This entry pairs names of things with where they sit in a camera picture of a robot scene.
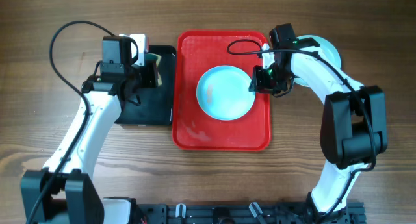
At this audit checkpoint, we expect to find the green yellow sponge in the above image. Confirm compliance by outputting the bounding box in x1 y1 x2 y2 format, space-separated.
145 53 162 64

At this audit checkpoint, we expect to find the light blue plate top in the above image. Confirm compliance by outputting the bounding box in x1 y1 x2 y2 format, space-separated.
196 65 255 121

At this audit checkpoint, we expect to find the light blue plate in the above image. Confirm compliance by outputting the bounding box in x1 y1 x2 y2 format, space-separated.
196 65 255 121
291 35 341 89

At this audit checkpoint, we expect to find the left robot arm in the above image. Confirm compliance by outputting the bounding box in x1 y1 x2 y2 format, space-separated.
21 61 159 223

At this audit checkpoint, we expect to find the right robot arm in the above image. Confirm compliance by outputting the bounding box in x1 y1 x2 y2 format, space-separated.
250 47 387 223

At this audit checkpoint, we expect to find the black rectangular water tray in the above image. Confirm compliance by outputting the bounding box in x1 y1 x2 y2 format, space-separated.
115 45 176 125

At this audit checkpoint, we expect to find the red plastic tray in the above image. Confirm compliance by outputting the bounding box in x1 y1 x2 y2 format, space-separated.
172 31 271 151

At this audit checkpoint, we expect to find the right black cable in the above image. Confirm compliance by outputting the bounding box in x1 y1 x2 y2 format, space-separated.
226 38 378 215

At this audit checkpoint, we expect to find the black cable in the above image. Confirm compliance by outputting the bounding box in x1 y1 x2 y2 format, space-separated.
25 20 116 224
226 38 378 215

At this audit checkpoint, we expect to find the left black cable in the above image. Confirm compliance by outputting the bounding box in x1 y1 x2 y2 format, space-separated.
25 20 116 224

